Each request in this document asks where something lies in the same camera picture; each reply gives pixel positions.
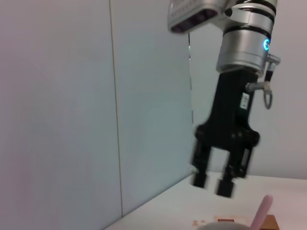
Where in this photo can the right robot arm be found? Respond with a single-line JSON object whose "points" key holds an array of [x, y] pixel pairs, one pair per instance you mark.
{"points": [[244, 45]]}

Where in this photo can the grey ceramic cup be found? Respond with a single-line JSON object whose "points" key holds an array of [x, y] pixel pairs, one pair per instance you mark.
{"points": [[220, 226]]}

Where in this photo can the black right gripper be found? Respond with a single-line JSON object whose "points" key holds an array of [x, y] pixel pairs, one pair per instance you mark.
{"points": [[227, 115]]}

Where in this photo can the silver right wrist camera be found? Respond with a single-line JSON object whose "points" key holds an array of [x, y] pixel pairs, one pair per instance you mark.
{"points": [[194, 14]]}

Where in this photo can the metal spoon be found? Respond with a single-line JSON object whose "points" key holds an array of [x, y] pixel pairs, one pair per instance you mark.
{"points": [[260, 212]]}

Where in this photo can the wooden spoon rest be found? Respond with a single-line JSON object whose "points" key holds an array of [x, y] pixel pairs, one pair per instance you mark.
{"points": [[271, 222]]}

